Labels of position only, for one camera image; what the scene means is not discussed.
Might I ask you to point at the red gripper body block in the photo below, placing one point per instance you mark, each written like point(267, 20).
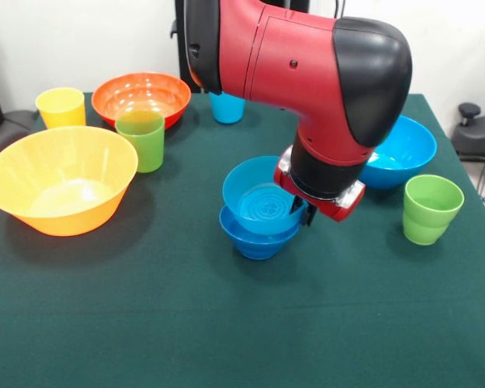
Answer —
point(339, 210)

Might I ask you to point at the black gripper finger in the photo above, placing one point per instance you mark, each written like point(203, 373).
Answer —
point(297, 206)
point(309, 216)

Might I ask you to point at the small dark blue bowl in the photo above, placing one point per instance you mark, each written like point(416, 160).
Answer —
point(258, 246)

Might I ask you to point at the small light blue bowl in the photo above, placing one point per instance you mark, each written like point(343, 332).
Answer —
point(246, 182)

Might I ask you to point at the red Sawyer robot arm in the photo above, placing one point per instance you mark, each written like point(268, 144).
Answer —
point(299, 68)

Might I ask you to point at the ridged green cup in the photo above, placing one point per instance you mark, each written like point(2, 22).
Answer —
point(424, 230)

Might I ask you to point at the large blue bowl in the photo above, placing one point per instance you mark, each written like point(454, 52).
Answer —
point(408, 149)

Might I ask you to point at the dark green tablecloth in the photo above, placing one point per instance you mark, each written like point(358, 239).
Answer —
point(242, 303)

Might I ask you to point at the light blue cup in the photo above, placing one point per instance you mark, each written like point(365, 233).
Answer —
point(226, 111)

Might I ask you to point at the grey black stand base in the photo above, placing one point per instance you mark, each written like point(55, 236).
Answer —
point(473, 137)
point(8, 121)

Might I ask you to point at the red-orange bowl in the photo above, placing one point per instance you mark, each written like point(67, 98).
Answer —
point(137, 89)

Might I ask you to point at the large yellow-orange bowl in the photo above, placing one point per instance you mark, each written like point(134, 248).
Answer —
point(64, 218)

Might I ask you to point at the yellow cup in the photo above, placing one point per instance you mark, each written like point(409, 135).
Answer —
point(60, 111)

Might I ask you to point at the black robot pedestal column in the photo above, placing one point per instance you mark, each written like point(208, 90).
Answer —
point(180, 48)

